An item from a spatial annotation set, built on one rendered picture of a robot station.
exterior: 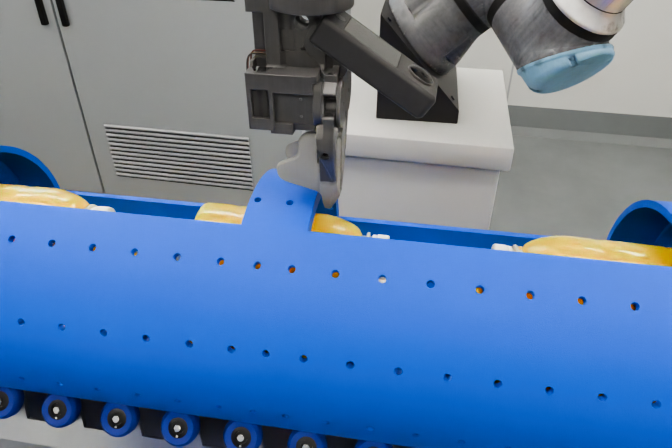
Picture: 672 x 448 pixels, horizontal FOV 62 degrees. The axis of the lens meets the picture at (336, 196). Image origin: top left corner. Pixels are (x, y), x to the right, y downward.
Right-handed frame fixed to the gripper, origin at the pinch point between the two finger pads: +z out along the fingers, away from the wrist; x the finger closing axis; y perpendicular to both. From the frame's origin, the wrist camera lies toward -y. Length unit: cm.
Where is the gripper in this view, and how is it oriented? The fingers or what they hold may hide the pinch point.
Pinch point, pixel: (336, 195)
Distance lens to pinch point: 55.9
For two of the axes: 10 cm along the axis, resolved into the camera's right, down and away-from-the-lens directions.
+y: -9.9, -0.9, 1.3
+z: 0.0, 8.3, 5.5
